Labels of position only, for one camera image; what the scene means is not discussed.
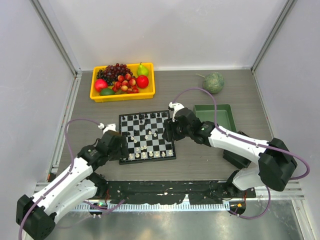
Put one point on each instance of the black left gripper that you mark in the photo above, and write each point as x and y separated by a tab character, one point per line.
122	151

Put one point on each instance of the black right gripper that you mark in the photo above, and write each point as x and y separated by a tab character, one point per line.
169	125

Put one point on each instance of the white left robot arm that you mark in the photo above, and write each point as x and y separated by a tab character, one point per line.
38	215

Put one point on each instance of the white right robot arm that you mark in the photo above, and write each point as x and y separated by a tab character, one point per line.
274	164

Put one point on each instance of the black white chessboard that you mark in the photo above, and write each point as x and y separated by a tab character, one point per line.
144	137

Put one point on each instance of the yellow plastic fruit bin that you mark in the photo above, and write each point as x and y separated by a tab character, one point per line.
144	93

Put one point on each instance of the green plastic tray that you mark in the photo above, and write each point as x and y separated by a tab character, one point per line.
224	116

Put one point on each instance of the red apple right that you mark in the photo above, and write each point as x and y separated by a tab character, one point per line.
142	81

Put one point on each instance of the red apple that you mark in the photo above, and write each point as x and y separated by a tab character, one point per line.
142	81
100	84

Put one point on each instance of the green lime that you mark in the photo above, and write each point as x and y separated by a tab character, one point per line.
106	92

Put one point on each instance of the red cherry cluster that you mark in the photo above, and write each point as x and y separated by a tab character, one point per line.
126	84

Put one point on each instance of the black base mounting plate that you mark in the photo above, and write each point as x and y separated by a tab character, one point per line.
170	192

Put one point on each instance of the green pear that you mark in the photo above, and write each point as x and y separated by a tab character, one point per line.
142	70

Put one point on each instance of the green round melon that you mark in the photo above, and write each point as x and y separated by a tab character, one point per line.
212	82

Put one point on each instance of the red apple left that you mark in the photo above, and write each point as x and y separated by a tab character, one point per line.
100	84

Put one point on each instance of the dark red grape bunch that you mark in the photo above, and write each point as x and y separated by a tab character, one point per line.
110	73

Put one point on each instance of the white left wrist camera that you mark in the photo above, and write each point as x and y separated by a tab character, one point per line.
108	128

